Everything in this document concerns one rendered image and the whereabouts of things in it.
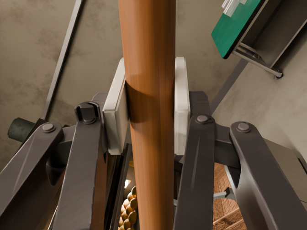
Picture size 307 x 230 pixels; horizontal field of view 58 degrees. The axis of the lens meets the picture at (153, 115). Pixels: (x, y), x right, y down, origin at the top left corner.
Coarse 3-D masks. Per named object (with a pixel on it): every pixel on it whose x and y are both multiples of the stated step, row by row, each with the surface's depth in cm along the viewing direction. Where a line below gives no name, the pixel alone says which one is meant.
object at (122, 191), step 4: (128, 148) 206; (128, 152) 202; (128, 156) 199; (128, 160) 196; (128, 164) 193; (124, 168) 189; (124, 172) 185; (124, 176) 183; (124, 180) 180; (124, 184) 177; (124, 188) 175; (120, 192) 171; (120, 196) 169; (120, 200) 166; (120, 204) 164; (120, 208) 162; (116, 212) 159; (120, 212) 160; (116, 216) 157; (116, 220) 155; (116, 224) 153; (116, 228) 151
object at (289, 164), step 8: (272, 144) 225; (272, 152) 213; (280, 152) 219; (288, 152) 226; (280, 160) 209; (288, 160) 215; (296, 160) 222; (288, 168) 205; (296, 168) 211; (304, 168) 227; (288, 176) 196; (296, 176) 201; (304, 176) 207; (296, 184) 192; (304, 184) 197; (296, 192) 184; (304, 192) 189; (304, 200) 181
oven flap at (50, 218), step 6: (60, 186) 172; (60, 192) 168; (54, 198) 164; (54, 204) 161; (48, 210) 157; (54, 210) 157; (48, 216) 154; (54, 216) 152; (42, 222) 151; (48, 222) 151; (42, 228) 148; (48, 228) 146
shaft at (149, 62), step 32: (128, 0) 13; (160, 0) 13; (128, 32) 14; (160, 32) 14; (128, 64) 15; (160, 64) 15; (128, 96) 17; (160, 96) 16; (160, 128) 17; (160, 160) 19; (160, 192) 20; (160, 224) 22
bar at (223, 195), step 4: (228, 188) 146; (224, 192) 147; (228, 192) 145; (232, 192) 145; (216, 196) 147; (220, 196) 147; (224, 196) 147; (228, 196) 145; (232, 196) 145; (176, 200) 154; (236, 200) 147
